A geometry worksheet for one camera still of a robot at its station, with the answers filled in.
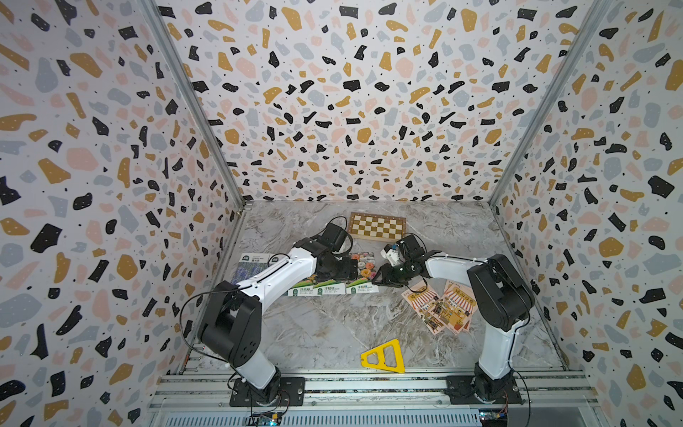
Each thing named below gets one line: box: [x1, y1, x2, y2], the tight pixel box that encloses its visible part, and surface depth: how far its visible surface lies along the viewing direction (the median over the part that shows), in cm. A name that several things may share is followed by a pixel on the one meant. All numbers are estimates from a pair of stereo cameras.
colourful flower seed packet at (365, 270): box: [345, 251, 379, 295], surface depth 100 cm
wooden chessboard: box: [347, 211, 407, 243], surface depth 112 cm
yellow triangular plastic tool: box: [360, 338, 406, 374], surface depth 81 cm
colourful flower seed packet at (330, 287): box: [313, 279, 346, 297], surface depth 97 cm
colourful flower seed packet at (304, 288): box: [287, 280, 314, 298], surface depth 95 cm
